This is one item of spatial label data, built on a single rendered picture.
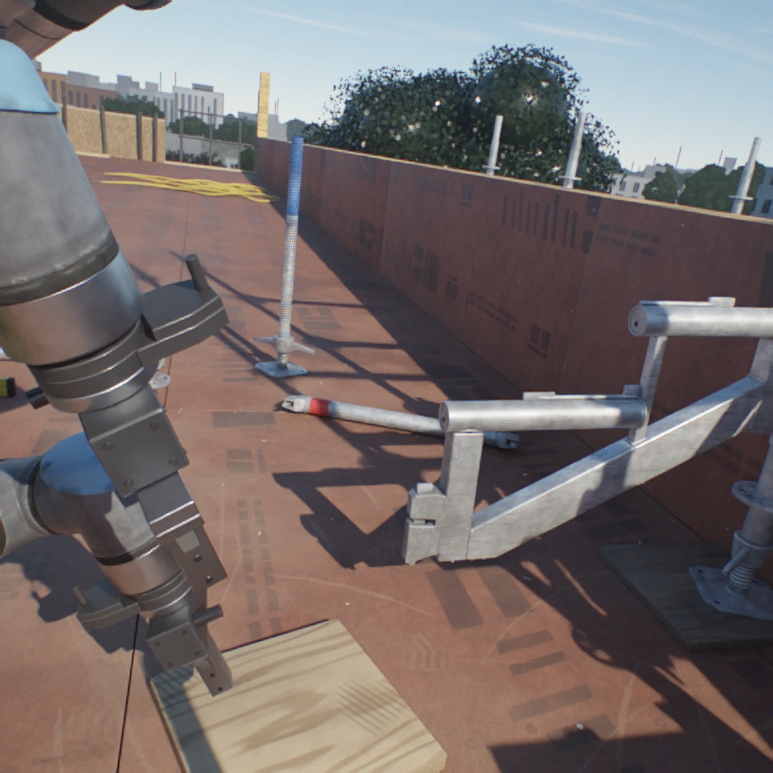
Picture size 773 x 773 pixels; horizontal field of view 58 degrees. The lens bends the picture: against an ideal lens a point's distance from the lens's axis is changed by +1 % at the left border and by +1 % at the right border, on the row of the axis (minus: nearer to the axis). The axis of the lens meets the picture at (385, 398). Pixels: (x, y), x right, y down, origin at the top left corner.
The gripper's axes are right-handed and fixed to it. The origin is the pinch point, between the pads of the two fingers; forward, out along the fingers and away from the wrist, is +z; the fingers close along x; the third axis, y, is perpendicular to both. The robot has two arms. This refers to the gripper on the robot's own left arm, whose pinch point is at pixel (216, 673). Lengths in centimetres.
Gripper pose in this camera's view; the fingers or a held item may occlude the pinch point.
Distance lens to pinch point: 93.6
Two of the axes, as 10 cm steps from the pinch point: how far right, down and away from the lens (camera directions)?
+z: 3.0, 8.6, 4.2
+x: -2.4, -3.6, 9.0
